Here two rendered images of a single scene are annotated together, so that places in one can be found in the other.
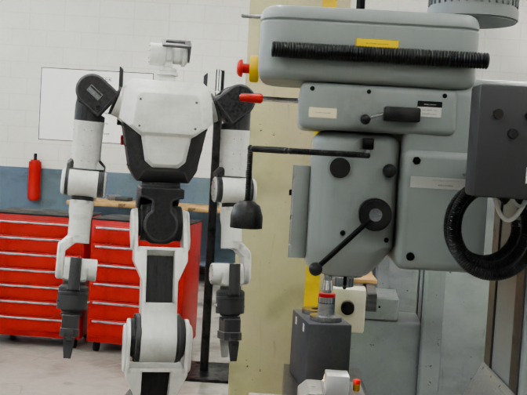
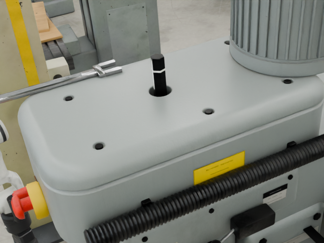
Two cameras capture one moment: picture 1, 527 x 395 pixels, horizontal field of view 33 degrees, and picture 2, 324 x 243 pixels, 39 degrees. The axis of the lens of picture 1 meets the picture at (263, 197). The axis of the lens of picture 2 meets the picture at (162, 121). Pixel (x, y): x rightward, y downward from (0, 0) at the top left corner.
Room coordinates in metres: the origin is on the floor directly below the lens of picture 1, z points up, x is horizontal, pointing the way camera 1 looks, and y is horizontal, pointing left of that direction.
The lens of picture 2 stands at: (1.44, 0.07, 2.27)
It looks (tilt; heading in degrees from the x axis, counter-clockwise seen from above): 35 degrees down; 336
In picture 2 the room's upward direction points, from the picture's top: 5 degrees counter-clockwise
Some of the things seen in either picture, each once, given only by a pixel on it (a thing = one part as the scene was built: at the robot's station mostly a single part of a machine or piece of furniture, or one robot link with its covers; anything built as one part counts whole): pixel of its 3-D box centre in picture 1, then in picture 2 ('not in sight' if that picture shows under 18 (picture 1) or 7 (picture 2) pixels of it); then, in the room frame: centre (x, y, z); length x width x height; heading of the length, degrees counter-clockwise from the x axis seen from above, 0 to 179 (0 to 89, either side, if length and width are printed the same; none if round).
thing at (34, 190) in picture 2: (254, 68); (37, 200); (2.03, 0.04, 1.76); 0.06 x 0.02 x 0.06; 179
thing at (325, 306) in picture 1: (326, 306); not in sight; (2.45, -0.19, 1.16); 0.05 x 0.05 x 0.05
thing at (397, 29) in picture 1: (364, 52); (171, 127); (2.02, -0.21, 1.81); 0.47 x 0.26 x 0.16; 89
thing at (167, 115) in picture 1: (162, 126); not in sight; (2.77, 0.32, 1.63); 0.34 x 0.30 x 0.36; 102
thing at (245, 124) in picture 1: (235, 108); not in sight; (2.79, 0.10, 1.70); 0.12 x 0.09 x 0.14; 12
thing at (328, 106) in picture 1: (372, 111); (188, 179); (2.02, -0.23, 1.68); 0.34 x 0.24 x 0.10; 89
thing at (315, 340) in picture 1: (319, 346); not in sight; (2.50, -0.18, 1.03); 0.22 x 0.12 x 0.20; 10
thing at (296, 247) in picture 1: (299, 211); not in sight; (2.03, -0.08, 1.45); 0.04 x 0.04 x 0.21; 89
